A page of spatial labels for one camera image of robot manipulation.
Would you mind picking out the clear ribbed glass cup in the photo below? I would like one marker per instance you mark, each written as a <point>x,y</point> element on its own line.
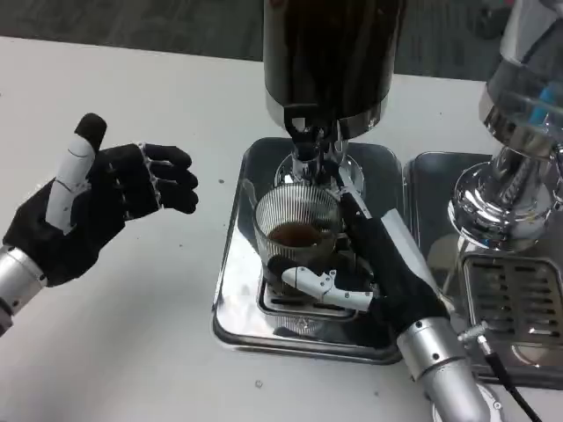
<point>299,202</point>

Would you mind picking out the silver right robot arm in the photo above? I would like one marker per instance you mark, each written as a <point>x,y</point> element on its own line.
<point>444,369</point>

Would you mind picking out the clear tank drink dispenser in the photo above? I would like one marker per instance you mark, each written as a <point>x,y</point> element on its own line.
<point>514,110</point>

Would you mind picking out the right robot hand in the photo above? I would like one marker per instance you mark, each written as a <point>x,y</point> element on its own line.
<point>396,281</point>

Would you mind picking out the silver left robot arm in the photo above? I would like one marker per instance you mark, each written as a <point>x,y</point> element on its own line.
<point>17,281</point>

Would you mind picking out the dark tank drink dispenser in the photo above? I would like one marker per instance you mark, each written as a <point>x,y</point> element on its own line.
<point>330,53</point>

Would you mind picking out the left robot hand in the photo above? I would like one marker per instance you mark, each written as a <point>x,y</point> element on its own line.
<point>101,198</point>

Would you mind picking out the black dispenser tap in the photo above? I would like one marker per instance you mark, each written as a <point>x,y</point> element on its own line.
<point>299,127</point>

